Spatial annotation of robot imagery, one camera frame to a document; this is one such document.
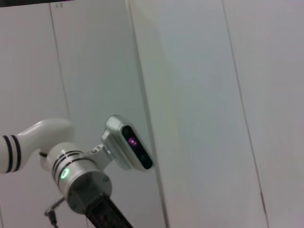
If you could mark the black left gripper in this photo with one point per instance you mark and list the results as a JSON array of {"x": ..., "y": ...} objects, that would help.
[{"x": 107, "y": 213}]

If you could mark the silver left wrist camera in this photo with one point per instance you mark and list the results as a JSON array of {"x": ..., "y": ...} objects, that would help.
[{"x": 118, "y": 147}]

